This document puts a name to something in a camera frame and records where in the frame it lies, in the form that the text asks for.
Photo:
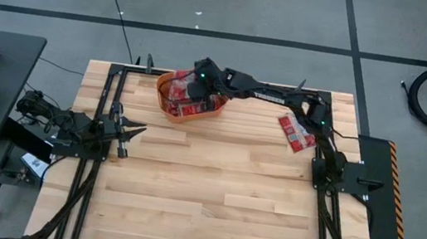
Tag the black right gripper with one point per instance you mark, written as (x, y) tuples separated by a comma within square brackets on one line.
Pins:
[(196, 91)]

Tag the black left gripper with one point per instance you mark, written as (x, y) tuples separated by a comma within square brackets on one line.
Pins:
[(105, 129)]

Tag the red popcorn bag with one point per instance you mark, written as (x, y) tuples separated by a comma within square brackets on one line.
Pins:
[(296, 133), (194, 110), (179, 88)]

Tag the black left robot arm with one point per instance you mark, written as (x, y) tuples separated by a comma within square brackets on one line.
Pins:
[(54, 118)]

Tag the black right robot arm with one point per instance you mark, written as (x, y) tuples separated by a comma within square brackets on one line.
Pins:
[(251, 86)]

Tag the orange plastic basket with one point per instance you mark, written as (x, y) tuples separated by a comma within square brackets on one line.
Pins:
[(196, 120)]

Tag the small white box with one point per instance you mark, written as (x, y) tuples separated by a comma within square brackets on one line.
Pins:
[(34, 165)]

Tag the black platform with hazard stripes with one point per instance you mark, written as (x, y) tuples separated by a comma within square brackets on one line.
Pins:
[(382, 227)]

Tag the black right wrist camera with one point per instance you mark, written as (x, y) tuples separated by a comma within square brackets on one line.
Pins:
[(205, 70)]

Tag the black aluminium table frame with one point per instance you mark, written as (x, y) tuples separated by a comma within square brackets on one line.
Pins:
[(313, 200)]

